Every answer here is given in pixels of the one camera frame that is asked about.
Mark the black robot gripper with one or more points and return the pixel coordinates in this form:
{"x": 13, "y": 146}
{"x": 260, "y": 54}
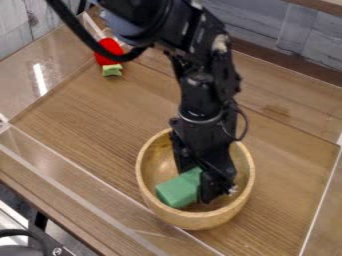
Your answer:
{"x": 201, "y": 145}

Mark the green rectangular block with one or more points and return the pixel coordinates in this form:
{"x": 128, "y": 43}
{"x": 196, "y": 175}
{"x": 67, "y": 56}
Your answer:
{"x": 178, "y": 192}

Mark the light wooden bowl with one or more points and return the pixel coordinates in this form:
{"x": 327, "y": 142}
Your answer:
{"x": 156, "y": 168}

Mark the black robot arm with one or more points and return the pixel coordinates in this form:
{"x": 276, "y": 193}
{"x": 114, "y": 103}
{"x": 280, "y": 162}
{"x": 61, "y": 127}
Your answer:
{"x": 193, "y": 37}

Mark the black table leg bracket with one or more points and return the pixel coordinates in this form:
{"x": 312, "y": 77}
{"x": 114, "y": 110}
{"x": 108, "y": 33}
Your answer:
{"x": 38, "y": 226}

